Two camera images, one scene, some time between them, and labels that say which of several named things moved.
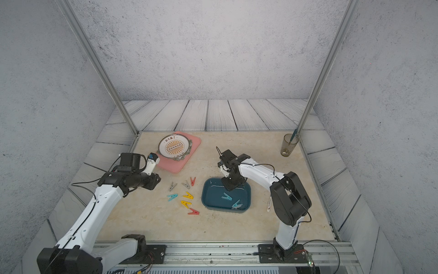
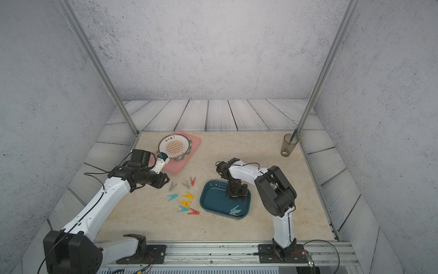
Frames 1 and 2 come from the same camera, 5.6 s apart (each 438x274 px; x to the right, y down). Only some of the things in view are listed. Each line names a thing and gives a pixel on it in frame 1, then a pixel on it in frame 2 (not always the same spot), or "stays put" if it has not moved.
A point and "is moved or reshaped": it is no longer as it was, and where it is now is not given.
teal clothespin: [236, 205] is moved or reshaped
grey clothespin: [186, 185] stays put
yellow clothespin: [189, 196] stays put
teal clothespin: [172, 197] stays put
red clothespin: [192, 182] stays put
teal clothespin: [227, 197] is moved or reshaped
